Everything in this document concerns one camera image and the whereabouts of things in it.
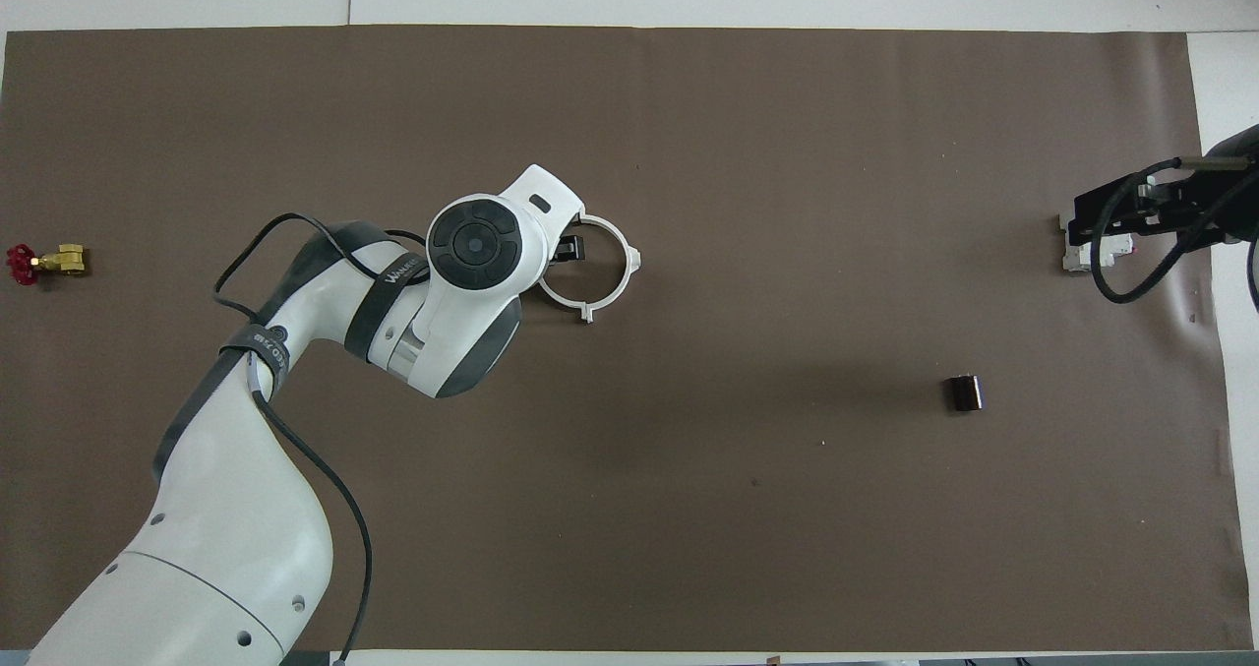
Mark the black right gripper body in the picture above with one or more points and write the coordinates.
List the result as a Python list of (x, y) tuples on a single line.
[(1220, 189)]

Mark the small white plastic part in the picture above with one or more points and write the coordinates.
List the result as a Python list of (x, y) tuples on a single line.
[(1082, 258)]

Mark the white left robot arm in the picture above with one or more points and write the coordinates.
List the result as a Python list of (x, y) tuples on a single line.
[(226, 548)]

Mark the small black cylinder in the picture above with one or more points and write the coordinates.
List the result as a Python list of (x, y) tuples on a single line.
[(966, 393)]

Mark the brown table mat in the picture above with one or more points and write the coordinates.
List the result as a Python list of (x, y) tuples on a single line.
[(748, 509)]

